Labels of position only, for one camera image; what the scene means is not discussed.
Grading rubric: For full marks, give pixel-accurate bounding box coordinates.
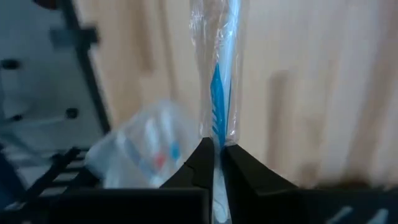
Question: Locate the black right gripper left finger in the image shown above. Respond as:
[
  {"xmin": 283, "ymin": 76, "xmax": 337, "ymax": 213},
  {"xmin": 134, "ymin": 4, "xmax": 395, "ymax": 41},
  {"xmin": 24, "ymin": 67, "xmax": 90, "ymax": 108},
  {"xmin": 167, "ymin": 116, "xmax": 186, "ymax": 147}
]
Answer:
[{"xmin": 49, "ymin": 137, "xmax": 216, "ymax": 224}]

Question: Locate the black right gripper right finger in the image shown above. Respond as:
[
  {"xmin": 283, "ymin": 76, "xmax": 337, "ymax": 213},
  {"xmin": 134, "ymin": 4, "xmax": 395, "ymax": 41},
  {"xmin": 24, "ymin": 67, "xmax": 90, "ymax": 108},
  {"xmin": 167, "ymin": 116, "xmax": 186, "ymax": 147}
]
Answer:
[{"xmin": 221, "ymin": 144, "xmax": 398, "ymax": 224}]

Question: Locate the red toothbrush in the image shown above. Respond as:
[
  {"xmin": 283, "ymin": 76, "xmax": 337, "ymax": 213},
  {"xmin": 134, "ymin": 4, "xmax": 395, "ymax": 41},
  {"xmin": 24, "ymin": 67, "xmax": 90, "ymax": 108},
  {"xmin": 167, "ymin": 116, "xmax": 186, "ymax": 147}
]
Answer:
[{"xmin": 154, "ymin": 152, "xmax": 167, "ymax": 170}]

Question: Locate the blue toothbrush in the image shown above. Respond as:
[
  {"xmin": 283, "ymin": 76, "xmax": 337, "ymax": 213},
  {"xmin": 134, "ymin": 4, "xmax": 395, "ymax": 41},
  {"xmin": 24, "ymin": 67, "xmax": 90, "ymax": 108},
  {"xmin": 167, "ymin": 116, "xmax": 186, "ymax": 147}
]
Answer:
[
  {"xmin": 188, "ymin": 0, "xmax": 250, "ymax": 224},
  {"xmin": 169, "ymin": 141, "xmax": 182, "ymax": 162}
]

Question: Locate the white plastic bin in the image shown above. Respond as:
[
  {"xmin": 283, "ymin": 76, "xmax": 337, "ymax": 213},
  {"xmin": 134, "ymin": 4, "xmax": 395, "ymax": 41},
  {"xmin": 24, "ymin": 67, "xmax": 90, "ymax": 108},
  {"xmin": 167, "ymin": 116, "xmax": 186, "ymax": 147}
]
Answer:
[{"xmin": 84, "ymin": 99, "xmax": 201, "ymax": 190}]

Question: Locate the black slotted mounting plate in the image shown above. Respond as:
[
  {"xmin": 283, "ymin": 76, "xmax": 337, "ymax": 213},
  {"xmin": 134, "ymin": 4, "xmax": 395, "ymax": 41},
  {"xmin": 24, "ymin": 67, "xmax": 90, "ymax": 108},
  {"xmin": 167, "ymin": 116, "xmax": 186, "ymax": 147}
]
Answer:
[{"xmin": 18, "ymin": 146, "xmax": 100, "ymax": 203}]

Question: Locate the black table frame rail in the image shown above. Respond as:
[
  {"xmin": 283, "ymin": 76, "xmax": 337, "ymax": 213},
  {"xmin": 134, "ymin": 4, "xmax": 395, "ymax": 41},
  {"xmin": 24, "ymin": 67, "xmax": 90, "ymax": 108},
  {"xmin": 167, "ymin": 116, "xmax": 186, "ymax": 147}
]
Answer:
[{"xmin": 49, "ymin": 0, "xmax": 112, "ymax": 135}]

